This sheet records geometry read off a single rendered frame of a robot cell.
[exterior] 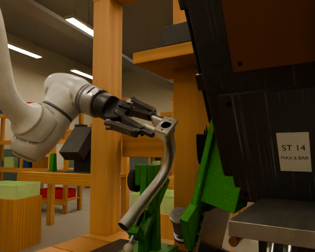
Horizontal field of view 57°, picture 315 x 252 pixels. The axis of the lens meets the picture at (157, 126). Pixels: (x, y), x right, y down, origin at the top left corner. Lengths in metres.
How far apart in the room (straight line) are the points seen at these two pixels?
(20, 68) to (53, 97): 8.91
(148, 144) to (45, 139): 0.46
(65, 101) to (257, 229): 0.65
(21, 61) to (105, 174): 8.80
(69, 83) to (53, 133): 0.15
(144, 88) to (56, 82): 11.17
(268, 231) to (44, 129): 0.64
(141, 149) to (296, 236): 0.90
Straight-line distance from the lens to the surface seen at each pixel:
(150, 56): 0.97
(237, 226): 0.37
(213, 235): 0.70
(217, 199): 0.58
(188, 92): 1.01
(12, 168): 6.96
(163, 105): 11.58
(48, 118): 0.85
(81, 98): 0.85
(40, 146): 0.86
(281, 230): 0.36
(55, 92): 0.90
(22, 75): 9.79
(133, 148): 1.21
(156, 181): 0.78
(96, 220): 1.24
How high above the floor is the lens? 1.21
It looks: 5 degrees up
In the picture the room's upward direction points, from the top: straight up
